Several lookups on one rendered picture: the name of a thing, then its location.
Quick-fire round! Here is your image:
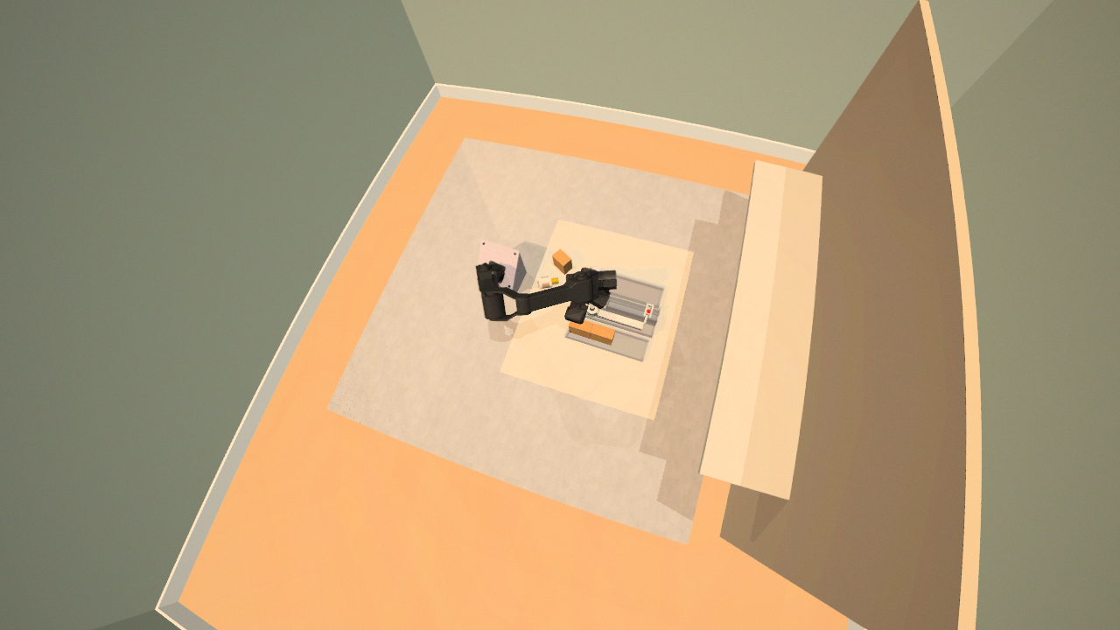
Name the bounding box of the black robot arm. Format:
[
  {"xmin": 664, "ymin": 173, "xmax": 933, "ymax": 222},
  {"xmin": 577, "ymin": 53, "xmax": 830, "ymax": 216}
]
[{"xmin": 476, "ymin": 260, "xmax": 617, "ymax": 321}]

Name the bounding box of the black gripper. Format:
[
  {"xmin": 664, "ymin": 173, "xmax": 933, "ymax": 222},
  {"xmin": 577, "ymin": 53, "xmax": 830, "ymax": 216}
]
[{"xmin": 564, "ymin": 267, "xmax": 597, "ymax": 325}]

